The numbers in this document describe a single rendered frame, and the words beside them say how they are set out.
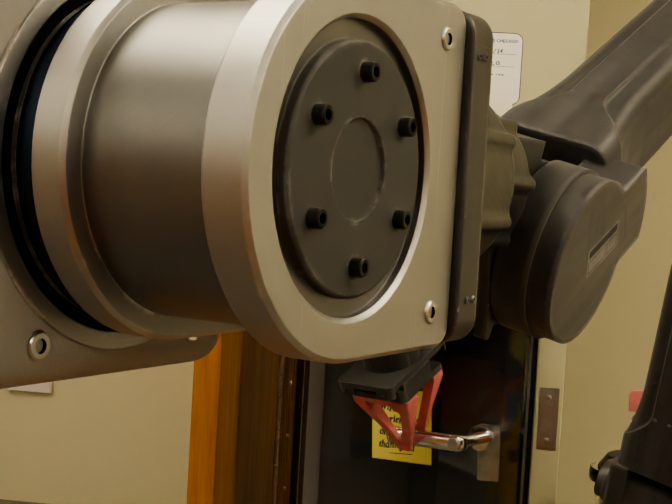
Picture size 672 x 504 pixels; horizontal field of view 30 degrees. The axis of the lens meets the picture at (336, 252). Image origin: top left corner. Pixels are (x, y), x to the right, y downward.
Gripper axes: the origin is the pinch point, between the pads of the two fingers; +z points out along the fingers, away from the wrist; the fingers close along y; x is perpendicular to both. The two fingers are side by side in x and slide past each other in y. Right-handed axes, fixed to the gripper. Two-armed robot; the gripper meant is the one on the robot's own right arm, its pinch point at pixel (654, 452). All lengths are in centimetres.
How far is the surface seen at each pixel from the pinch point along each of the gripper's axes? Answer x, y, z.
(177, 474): 63, -19, 56
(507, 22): 16.9, 44.3, 12.3
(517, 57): 15.6, 40.5, 12.3
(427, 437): 22.6, 0.8, -4.6
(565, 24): 10.6, 44.2, 12.3
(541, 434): 10.8, -1.2, 12.4
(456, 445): 19.6, 0.6, -6.6
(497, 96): 17.5, 35.5, 4.5
